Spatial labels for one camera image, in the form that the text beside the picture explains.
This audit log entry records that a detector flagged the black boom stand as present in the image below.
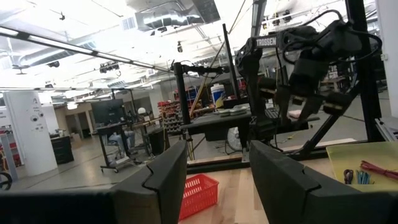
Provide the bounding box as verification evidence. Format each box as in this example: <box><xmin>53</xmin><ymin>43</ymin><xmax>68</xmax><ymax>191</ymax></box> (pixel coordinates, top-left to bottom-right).
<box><xmin>172</xmin><ymin>61</ymin><xmax>231</xmax><ymax>125</ymax></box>

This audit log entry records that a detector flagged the black computer monitor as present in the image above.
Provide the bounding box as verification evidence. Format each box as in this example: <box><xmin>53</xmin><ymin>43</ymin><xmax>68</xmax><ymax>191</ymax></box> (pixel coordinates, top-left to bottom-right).
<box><xmin>91</xmin><ymin>98</ymin><xmax>126</xmax><ymax>125</ymax></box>

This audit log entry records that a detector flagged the red mesh basket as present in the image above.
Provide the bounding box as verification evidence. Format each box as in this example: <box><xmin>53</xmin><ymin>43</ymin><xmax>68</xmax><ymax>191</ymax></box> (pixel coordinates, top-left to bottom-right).
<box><xmin>178</xmin><ymin>173</ymin><xmax>220</xmax><ymax>222</ymax></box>

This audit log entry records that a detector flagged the red parts shelf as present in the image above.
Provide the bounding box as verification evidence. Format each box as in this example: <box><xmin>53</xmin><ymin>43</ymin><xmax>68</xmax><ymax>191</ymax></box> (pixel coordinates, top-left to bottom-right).
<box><xmin>157</xmin><ymin>99</ymin><xmax>184</xmax><ymax>135</ymax></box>

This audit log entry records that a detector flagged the white building pillar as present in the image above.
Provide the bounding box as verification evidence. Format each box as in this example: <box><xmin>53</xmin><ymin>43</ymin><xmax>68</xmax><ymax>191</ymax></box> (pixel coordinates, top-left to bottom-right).
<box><xmin>2</xmin><ymin>90</ymin><xmax>59</xmax><ymax>177</ymax></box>

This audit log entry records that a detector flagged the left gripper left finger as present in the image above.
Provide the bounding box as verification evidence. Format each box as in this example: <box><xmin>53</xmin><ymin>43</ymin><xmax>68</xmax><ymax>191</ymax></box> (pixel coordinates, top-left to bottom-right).
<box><xmin>110</xmin><ymin>139</ymin><xmax>190</xmax><ymax>224</ymax></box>

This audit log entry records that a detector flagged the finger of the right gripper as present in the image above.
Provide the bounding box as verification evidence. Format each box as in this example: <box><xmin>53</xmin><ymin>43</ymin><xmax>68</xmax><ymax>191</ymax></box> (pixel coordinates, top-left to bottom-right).
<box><xmin>298</xmin><ymin>95</ymin><xmax>323</xmax><ymax>123</ymax></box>
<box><xmin>276</xmin><ymin>89</ymin><xmax>293</xmax><ymax>126</ymax></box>

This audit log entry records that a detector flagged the yellow plastic tray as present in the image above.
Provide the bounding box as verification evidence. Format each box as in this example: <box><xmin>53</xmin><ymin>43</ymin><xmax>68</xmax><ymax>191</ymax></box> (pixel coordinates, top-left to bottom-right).
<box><xmin>325</xmin><ymin>141</ymin><xmax>398</xmax><ymax>192</ymax></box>

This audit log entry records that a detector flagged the red braided cable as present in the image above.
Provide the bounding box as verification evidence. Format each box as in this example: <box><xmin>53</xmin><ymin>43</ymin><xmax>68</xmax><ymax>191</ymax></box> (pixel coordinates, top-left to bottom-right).
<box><xmin>359</xmin><ymin>160</ymin><xmax>398</xmax><ymax>181</ymax></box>

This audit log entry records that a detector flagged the black desk pole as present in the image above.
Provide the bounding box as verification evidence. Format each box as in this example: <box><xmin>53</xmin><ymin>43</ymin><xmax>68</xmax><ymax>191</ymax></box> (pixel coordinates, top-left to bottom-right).
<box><xmin>221</xmin><ymin>23</ymin><xmax>243</xmax><ymax>101</ymax></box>

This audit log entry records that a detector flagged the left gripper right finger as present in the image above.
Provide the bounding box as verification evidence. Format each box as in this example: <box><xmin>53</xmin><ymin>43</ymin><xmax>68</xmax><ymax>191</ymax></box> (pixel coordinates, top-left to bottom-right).
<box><xmin>249</xmin><ymin>139</ymin><xmax>358</xmax><ymax>224</ymax></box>

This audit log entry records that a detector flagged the black aluminium table frame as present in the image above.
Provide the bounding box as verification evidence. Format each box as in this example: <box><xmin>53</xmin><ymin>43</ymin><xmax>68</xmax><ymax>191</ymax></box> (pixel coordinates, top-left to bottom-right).
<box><xmin>186</xmin><ymin>0</ymin><xmax>386</xmax><ymax>175</ymax></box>

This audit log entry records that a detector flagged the round floor fan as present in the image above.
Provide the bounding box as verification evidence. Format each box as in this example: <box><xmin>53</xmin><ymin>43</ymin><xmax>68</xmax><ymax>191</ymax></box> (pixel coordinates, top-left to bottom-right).
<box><xmin>226</xmin><ymin>126</ymin><xmax>247</xmax><ymax>152</ymax></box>

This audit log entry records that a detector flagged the dark grey side desk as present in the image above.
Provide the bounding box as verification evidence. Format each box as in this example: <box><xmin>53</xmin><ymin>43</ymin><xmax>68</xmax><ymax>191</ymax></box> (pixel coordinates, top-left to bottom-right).
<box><xmin>180</xmin><ymin>108</ymin><xmax>321</xmax><ymax>141</ymax></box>

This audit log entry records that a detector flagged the black drawer cabinet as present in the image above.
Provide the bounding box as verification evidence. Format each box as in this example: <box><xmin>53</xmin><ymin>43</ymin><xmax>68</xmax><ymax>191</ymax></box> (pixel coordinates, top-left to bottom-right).
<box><xmin>50</xmin><ymin>136</ymin><xmax>75</xmax><ymax>165</ymax></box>

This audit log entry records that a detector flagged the overhead light bar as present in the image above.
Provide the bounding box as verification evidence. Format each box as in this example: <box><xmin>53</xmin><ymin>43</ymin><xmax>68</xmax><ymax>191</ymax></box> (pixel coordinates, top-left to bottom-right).
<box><xmin>0</xmin><ymin>26</ymin><xmax>175</xmax><ymax>75</ymax></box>

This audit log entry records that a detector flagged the white rounded device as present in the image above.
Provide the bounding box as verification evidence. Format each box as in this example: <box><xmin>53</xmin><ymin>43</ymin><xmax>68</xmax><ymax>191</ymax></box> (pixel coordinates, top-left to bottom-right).
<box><xmin>217</xmin><ymin>109</ymin><xmax>240</xmax><ymax>118</ymax></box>
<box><xmin>228</xmin><ymin>105</ymin><xmax>251</xmax><ymax>113</ymax></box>

